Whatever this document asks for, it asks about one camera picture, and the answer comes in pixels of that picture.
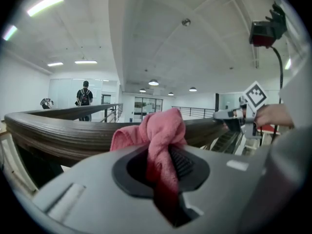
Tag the person's white shirt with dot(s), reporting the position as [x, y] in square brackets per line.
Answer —
[298, 94]

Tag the pink cloth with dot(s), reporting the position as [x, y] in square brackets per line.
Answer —
[161, 128]

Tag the dark wooden handrail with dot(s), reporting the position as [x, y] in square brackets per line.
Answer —
[61, 130]

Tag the red panel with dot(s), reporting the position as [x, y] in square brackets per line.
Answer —
[268, 128]

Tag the frosted glass partition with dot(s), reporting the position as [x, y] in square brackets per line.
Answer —
[63, 91]

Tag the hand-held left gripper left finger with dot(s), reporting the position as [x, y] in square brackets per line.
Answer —
[97, 203]

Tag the black head camera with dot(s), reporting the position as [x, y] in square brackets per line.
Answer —
[264, 33]

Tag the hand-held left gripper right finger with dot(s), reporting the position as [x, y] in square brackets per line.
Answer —
[219, 191]

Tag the black metal balcony railing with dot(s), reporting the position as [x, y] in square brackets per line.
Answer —
[195, 111]

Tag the person's right hand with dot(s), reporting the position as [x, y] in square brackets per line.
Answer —
[264, 117]

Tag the group of ceiling tube lights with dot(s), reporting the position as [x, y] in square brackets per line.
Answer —
[46, 4]

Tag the glass entrance doors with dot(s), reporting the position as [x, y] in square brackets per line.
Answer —
[147, 108]

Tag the person's right forearm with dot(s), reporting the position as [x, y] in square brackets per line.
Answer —
[284, 116]

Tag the round metal ceiling mount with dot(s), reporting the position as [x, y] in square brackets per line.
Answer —
[186, 22]

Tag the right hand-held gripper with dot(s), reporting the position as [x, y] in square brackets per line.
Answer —
[255, 95]

